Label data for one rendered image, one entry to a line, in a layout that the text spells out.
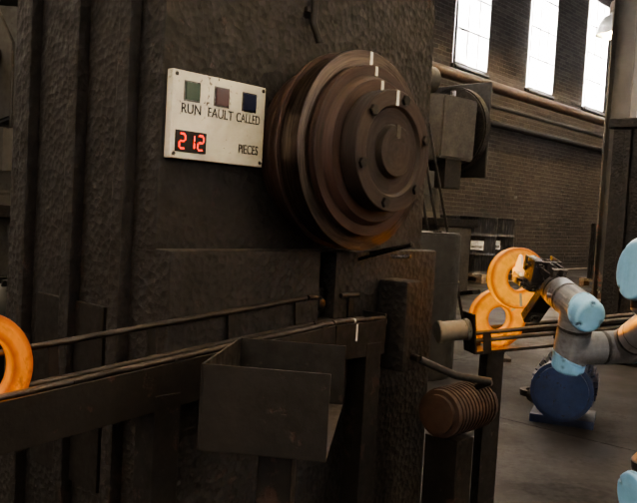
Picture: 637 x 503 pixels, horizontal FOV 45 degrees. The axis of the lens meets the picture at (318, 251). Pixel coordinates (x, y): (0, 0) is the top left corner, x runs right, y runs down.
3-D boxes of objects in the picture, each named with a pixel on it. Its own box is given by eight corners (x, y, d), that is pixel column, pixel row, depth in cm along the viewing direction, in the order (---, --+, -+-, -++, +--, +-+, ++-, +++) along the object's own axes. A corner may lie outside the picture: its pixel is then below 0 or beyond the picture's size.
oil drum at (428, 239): (338, 367, 478) (346, 225, 473) (395, 357, 522) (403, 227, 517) (417, 386, 438) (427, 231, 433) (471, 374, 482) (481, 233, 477)
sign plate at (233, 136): (163, 157, 157) (167, 68, 156) (256, 167, 177) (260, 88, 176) (170, 157, 156) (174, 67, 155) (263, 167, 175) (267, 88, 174)
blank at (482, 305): (486, 355, 210) (491, 358, 207) (457, 309, 207) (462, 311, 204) (529, 323, 212) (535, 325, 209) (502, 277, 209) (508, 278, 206)
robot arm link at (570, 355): (605, 377, 172) (614, 332, 169) (558, 378, 170) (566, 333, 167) (587, 361, 180) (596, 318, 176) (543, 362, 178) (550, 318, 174)
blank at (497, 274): (485, 249, 198) (490, 250, 195) (539, 246, 201) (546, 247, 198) (487, 308, 198) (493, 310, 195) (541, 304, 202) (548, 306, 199)
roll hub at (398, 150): (335, 209, 170) (342, 81, 168) (409, 213, 190) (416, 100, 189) (354, 210, 166) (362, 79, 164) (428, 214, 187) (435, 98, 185)
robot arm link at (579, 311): (571, 337, 165) (578, 300, 163) (547, 316, 175) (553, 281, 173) (604, 336, 167) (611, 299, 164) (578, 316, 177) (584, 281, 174)
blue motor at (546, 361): (524, 427, 364) (529, 355, 362) (537, 402, 416) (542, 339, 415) (593, 437, 352) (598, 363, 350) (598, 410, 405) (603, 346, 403)
